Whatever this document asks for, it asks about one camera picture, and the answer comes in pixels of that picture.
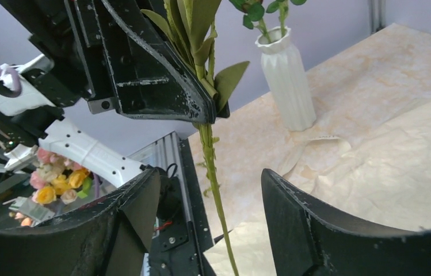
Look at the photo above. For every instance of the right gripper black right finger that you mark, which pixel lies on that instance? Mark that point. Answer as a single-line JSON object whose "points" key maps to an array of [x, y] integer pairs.
{"points": [[310, 237]]}

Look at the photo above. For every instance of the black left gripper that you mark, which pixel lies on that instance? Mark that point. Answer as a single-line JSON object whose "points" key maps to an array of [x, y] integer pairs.
{"points": [[149, 79]]}

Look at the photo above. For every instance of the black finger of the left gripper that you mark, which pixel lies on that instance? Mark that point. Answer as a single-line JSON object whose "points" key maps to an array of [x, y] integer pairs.
{"points": [[222, 110]]}

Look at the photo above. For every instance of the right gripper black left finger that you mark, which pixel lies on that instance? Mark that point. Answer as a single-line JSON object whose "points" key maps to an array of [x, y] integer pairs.
{"points": [[108, 236]]}

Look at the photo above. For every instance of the brown rose flower stem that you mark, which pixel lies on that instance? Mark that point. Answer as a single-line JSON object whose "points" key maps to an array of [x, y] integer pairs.
{"points": [[190, 28]]}

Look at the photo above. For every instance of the white rose flower stem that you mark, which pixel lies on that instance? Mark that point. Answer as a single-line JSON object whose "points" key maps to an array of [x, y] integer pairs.
{"points": [[253, 15]]}

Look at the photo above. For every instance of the orange kraft wrapping paper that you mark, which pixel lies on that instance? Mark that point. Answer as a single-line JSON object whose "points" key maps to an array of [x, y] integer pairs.
{"points": [[385, 178]]}

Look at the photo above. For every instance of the orange rose flower stem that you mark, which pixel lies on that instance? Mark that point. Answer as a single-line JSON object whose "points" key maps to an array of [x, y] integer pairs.
{"points": [[282, 7]]}

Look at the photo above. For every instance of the cream printed ribbon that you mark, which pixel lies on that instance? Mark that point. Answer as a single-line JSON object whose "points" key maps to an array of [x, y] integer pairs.
{"points": [[310, 147]]}

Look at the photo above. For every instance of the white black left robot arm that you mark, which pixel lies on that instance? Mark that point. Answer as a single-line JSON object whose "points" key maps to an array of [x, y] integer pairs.
{"points": [[30, 120]]}

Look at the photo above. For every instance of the colourful artificial flower bunch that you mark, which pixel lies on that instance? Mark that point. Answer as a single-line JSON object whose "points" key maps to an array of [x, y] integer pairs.
{"points": [[57, 183]]}

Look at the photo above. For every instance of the aluminium front rail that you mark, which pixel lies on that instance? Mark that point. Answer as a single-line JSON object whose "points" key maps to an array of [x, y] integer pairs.
{"points": [[166, 153]]}

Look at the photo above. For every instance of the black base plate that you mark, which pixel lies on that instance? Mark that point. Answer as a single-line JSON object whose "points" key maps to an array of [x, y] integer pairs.
{"points": [[182, 233]]}

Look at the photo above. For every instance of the aluminium frame rail left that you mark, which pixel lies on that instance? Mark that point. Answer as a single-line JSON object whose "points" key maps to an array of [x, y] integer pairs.
{"points": [[377, 17]]}

